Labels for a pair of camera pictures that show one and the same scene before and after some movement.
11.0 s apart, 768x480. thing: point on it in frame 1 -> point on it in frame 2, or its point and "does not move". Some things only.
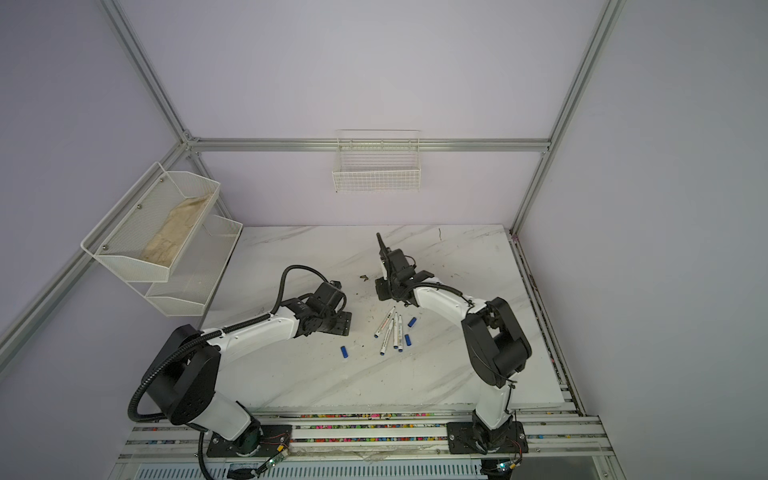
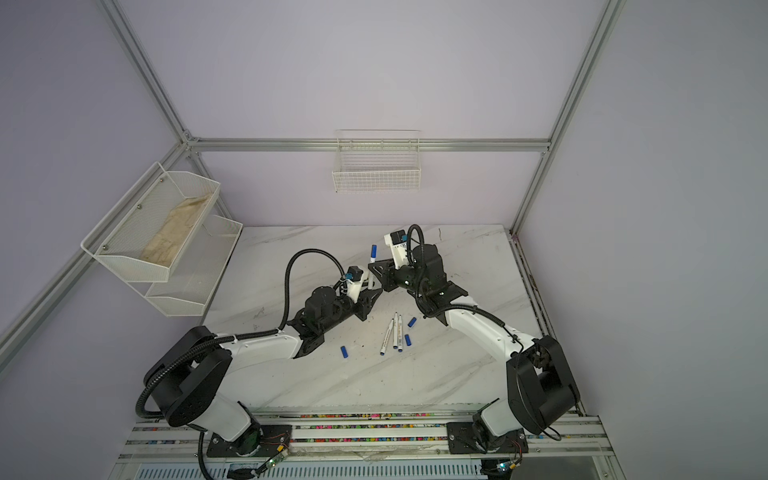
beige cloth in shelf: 164,245 does not move
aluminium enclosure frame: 190,142 does not move
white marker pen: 379,330 -> 373,257
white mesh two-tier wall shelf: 164,239 does not move
